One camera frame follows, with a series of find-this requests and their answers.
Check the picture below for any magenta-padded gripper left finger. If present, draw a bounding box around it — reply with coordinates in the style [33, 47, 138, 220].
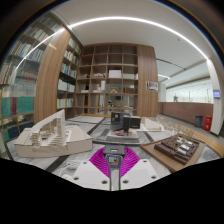
[70, 146, 113, 192]

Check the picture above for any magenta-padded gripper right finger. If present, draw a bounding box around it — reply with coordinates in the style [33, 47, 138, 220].
[119, 146, 160, 191]

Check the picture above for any dark brown model on wooden board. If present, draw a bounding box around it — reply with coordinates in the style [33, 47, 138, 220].
[139, 128, 206, 173]

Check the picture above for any white slatted architectural model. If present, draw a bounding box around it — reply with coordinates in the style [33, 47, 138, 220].
[13, 109, 94, 159]

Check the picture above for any small white architectural model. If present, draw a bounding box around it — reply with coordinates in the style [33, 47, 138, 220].
[141, 117, 166, 133]

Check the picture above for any black box model on grey base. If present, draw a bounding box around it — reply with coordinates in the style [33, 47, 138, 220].
[91, 111, 143, 145]

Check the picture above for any dark grey bin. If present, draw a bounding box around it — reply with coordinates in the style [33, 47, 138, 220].
[194, 114, 204, 128]

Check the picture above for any red bin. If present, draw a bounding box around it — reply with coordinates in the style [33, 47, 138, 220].
[203, 115, 213, 132]

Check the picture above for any dark bookshelf with books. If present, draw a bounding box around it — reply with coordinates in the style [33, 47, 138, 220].
[56, 36, 83, 119]

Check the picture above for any wooden grid shelf unit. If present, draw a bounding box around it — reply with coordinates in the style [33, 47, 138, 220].
[74, 43, 139, 118]

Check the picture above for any tall bookshelf with green books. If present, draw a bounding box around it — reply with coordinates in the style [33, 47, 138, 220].
[0, 14, 64, 154]

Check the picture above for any curved ceiling light strip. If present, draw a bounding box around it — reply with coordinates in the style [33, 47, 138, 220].
[16, 15, 209, 68]

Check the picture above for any coiled white cable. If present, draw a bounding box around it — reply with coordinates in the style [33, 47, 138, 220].
[65, 160, 83, 171]

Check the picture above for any wall poster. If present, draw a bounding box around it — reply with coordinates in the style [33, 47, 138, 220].
[145, 80, 160, 92]

